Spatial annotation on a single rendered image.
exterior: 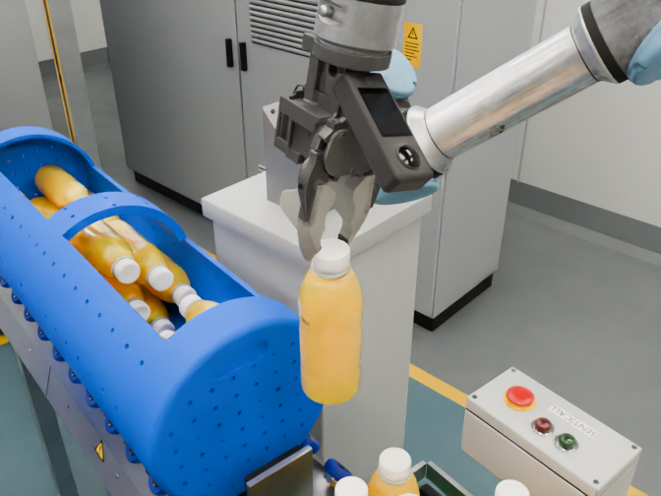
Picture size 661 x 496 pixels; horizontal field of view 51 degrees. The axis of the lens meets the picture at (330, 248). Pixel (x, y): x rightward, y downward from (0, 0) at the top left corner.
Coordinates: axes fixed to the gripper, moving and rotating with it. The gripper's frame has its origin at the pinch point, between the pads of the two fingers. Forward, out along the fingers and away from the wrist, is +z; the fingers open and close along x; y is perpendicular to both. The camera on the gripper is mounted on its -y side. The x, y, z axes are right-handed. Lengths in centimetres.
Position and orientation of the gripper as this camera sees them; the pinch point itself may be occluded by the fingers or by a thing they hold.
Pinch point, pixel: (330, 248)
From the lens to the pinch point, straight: 69.8
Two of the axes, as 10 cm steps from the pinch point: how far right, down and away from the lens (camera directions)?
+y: -6.2, -4.8, 6.3
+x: -7.7, 2.0, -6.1
